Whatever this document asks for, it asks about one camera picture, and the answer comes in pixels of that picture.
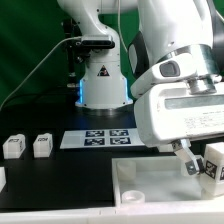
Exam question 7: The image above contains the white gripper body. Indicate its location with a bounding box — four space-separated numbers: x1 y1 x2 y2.
134 82 224 147

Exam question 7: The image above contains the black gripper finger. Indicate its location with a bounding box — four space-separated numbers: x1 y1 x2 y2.
171 139 204 176

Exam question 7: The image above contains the white square tabletop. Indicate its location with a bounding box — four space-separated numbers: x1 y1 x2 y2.
112 156 224 206

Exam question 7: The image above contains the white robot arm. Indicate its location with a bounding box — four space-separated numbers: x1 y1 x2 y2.
57 0 224 175

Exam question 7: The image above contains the white sheet with fiducial tags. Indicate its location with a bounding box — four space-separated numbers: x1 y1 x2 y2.
60 128 143 149

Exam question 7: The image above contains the white cable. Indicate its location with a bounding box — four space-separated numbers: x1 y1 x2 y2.
0 35 83 113

